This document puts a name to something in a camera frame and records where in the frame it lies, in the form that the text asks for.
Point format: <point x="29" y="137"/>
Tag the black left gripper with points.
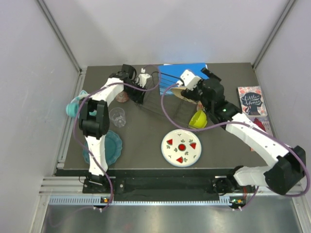
<point x="138" y="97"/>

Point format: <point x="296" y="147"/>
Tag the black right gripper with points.
<point x="192" y="94"/>

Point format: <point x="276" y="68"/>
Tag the lime green bowl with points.
<point x="199" y="120"/>

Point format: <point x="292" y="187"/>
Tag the peach bird plate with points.
<point x="177" y="92"/>

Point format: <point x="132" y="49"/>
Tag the black wire dish rack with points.
<point x="161" y="105"/>

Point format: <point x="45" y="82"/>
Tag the red patterned small bowl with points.
<point x="200" y="107"/>

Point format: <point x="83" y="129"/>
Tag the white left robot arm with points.
<point x="94" y="121"/>

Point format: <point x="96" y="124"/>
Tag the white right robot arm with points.
<point x="285" y="166"/>

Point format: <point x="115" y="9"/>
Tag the pink ghost mug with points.
<point x="122" y="97"/>

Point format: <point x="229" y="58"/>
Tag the clear plastic cup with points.
<point x="117" y="116"/>

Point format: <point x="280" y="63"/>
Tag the blue folder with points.
<point x="170" y="74"/>

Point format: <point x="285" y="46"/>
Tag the Little Women book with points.
<point x="251" y="101"/>

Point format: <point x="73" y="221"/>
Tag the teal scalloped plate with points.
<point x="112" y="147"/>

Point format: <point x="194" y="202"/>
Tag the red illustrated book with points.
<point x="263" y="123"/>

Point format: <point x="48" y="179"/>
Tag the white watermelon plate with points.
<point x="181" y="148"/>

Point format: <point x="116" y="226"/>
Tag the teal cat ear headphones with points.
<point x="73" y="106"/>

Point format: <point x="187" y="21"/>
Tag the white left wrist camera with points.
<point x="142" y="78"/>

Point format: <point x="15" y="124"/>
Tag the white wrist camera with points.
<point x="142" y="78"/>
<point x="189" y="80"/>

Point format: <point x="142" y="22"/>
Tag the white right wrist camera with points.
<point x="189" y="80"/>

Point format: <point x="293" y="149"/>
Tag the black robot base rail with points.
<point x="177" y="184"/>

